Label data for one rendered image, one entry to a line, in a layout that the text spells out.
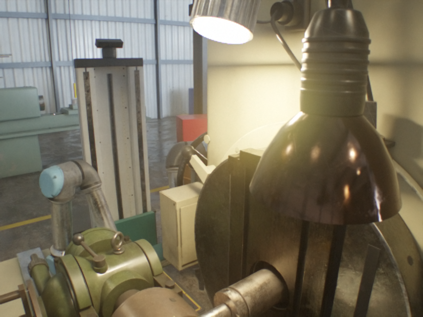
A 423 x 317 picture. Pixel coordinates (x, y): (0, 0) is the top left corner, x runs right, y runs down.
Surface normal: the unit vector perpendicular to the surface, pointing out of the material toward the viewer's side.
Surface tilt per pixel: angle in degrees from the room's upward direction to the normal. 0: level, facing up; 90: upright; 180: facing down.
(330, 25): 66
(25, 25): 90
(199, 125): 90
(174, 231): 90
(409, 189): 90
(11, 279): 0
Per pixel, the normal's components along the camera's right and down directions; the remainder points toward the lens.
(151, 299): 0.03, -0.96
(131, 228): 0.61, 0.22
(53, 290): -0.33, -0.55
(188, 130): 0.33, 0.26
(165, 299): 0.23, -0.97
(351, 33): 0.07, 0.25
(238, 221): -0.79, 0.17
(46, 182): -0.45, 0.12
